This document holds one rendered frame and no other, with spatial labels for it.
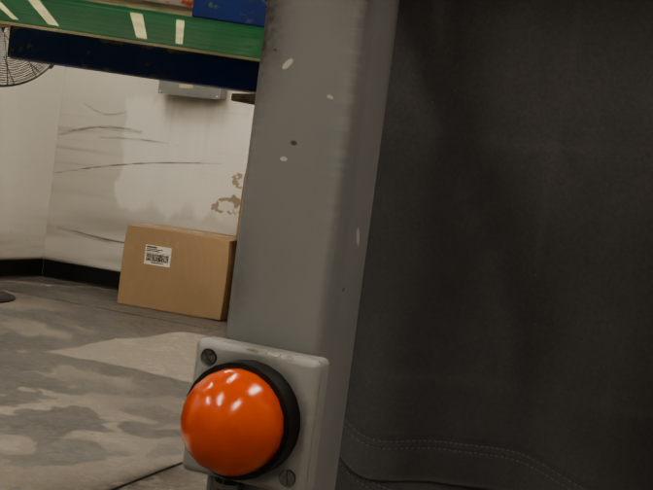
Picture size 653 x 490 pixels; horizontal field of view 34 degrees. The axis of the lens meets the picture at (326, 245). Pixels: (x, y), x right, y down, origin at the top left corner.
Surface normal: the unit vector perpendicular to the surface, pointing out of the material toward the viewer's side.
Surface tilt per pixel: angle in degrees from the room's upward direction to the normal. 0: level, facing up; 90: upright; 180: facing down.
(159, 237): 88
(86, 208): 90
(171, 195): 90
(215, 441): 100
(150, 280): 91
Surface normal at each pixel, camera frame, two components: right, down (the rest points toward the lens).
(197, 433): -0.53, 0.15
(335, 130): -0.37, 0.00
